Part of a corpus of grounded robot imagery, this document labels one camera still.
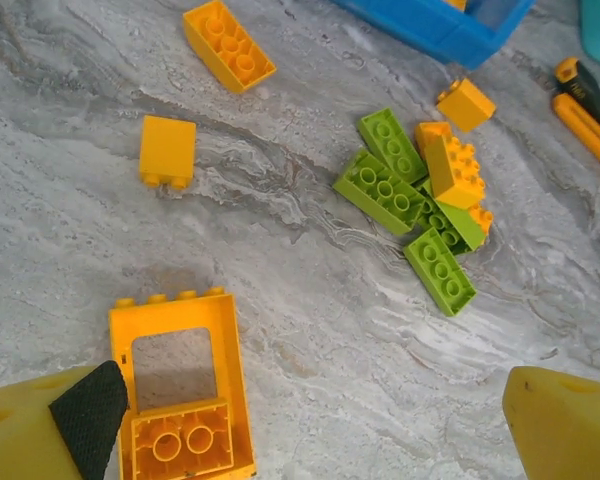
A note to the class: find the orange utility knife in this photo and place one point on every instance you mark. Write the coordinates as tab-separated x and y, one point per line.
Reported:
585	132

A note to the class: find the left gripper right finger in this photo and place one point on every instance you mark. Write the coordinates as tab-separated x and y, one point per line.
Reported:
565	430

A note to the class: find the green lego brick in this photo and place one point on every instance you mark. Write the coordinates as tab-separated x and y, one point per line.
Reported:
440	272
462	227
360	192
392	146
436	220

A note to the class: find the blue divided plastic bin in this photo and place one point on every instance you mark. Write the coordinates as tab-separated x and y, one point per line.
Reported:
445	30

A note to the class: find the orange lego window frame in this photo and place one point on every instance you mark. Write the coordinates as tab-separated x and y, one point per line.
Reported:
227	350

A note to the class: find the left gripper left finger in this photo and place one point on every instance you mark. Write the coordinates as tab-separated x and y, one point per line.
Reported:
25	435

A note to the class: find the long orange lego brick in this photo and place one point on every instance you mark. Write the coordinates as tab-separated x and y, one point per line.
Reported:
230	47

